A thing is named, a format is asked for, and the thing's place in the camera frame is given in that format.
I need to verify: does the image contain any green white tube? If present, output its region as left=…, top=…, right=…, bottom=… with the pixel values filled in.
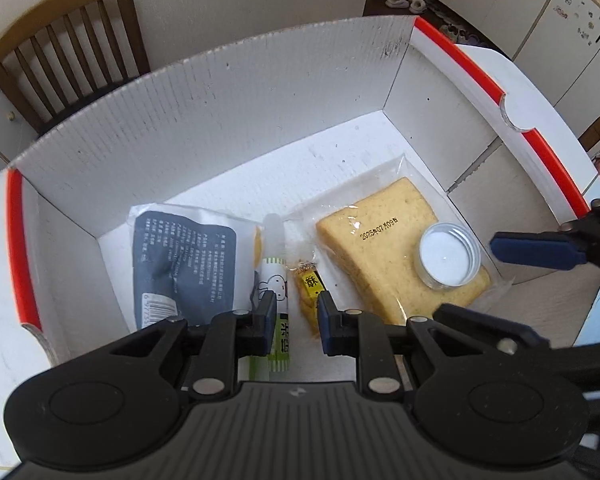
left=249, top=214, right=293, bottom=386

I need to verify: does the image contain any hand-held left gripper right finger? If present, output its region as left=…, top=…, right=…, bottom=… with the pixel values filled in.
left=317, top=290, right=461, bottom=397

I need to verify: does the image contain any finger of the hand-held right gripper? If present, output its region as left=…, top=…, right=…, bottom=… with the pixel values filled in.
left=490, top=199, right=600, bottom=277
left=432, top=304, right=600, bottom=366

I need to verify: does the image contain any white cabinet with stickers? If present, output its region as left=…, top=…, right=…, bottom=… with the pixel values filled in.
left=510, top=0, right=600, bottom=111

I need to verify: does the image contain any row of shoes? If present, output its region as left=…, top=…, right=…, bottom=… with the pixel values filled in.
left=440, top=24, right=481, bottom=46

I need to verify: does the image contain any blue white tissue packet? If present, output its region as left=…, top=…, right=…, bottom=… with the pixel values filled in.
left=126, top=203, right=263, bottom=333

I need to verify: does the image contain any red cardboard box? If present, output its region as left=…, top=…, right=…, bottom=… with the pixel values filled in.
left=6, top=16, right=600, bottom=366

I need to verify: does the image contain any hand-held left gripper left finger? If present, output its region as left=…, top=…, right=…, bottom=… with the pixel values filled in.
left=105, top=290, right=277, bottom=402

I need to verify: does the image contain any yellow candy packet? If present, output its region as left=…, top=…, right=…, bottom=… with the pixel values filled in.
left=295, top=259, right=326, bottom=336

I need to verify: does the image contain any packaged bread slice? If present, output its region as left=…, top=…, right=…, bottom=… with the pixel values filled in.
left=285, top=156, right=513, bottom=331

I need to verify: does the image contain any white bottle cap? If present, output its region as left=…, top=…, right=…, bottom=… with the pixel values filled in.
left=419, top=222, right=482, bottom=289

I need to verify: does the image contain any dark wooden slatted chair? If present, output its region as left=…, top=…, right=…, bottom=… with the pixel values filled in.
left=0, top=0, right=151, bottom=136

